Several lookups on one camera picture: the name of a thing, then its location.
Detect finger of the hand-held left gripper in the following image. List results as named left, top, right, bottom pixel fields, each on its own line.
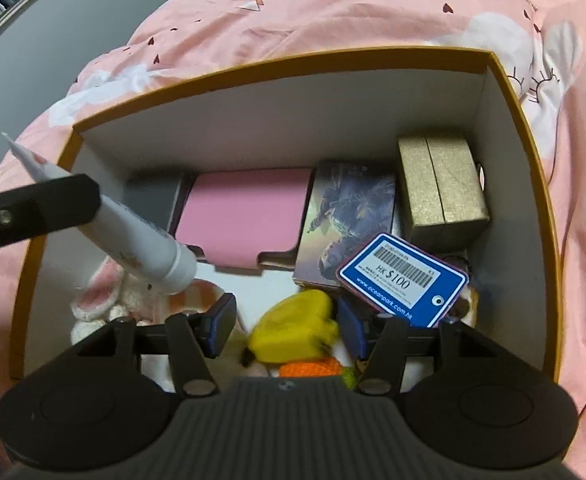
left=0, top=173, right=102, bottom=262

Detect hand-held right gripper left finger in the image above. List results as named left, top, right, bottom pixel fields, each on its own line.
left=76, top=292, right=238, bottom=396

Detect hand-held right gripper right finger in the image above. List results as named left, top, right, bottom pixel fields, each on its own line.
left=335, top=296, right=500, bottom=395

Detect yellow banana plush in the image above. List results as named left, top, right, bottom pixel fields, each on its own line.
left=244, top=290, right=340, bottom=365

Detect orange crochet fruit toy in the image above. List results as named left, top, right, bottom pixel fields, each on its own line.
left=278, top=357, right=360, bottom=392

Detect white tube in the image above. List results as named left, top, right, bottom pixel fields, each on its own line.
left=0, top=132, right=198, bottom=295

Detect orange-rimmed white cardboard box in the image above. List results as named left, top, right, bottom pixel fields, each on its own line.
left=9, top=46, right=564, bottom=387

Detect pink striped plush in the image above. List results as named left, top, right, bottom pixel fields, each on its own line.
left=165, top=280, right=227, bottom=317

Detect blue barcode tag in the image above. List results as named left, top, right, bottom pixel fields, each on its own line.
left=335, top=232, right=469, bottom=329

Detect white crochet bunny toy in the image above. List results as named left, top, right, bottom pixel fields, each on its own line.
left=69, top=257, right=170, bottom=347

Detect pink box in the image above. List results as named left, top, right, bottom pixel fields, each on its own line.
left=174, top=167, right=317, bottom=274

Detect grey box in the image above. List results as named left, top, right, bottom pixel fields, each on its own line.
left=123, top=172, right=197, bottom=239

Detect illustrated card box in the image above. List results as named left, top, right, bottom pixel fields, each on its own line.
left=293, top=160, right=400, bottom=290

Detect gold glitter box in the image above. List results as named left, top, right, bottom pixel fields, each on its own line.
left=397, top=135, right=492, bottom=252

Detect pink printed duvet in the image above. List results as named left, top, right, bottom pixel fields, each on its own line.
left=0, top=0, right=586, bottom=480

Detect brown hamster plush keychain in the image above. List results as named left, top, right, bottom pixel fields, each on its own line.
left=452, top=284, right=480, bottom=324

